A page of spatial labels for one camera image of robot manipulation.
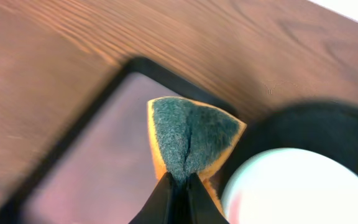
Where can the orange green sponge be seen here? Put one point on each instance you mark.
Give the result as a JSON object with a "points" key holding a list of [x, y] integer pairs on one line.
{"points": [[190, 137]]}

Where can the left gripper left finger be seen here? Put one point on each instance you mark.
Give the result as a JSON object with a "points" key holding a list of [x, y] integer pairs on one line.
{"points": [[157, 209]]}

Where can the round black tray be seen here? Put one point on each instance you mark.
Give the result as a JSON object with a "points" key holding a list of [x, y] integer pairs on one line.
{"points": [[326, 127]]}

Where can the black rectangular tray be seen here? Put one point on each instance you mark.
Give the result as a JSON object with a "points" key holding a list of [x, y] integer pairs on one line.
{"points": [[101, 169]]}

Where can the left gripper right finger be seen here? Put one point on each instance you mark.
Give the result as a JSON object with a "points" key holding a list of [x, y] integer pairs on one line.
{"points": [[201, 206]]}

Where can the light blue plate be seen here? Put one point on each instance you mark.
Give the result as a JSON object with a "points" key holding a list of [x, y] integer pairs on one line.
{"points": [[291, 186]]}

